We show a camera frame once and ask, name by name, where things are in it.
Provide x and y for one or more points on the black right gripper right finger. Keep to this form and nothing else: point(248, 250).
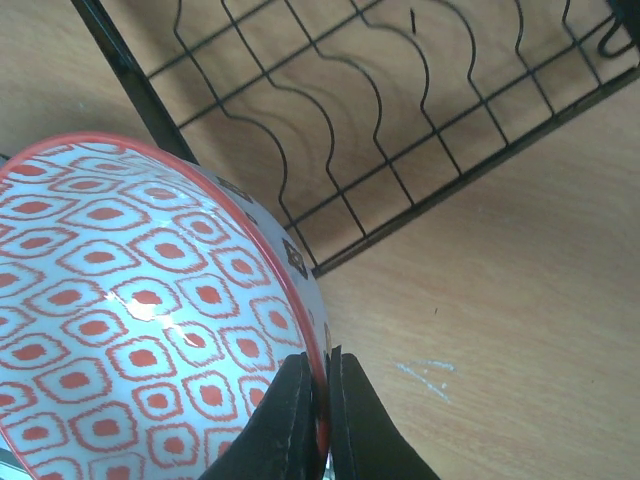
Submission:
point(364, 441)

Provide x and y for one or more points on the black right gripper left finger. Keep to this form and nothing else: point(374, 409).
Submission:
point(279, 441)

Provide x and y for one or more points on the red dot patterned bowl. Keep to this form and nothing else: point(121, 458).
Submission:
point(146, 307)

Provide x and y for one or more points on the black wire dish rack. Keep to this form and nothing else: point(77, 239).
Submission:
point(348, 119)

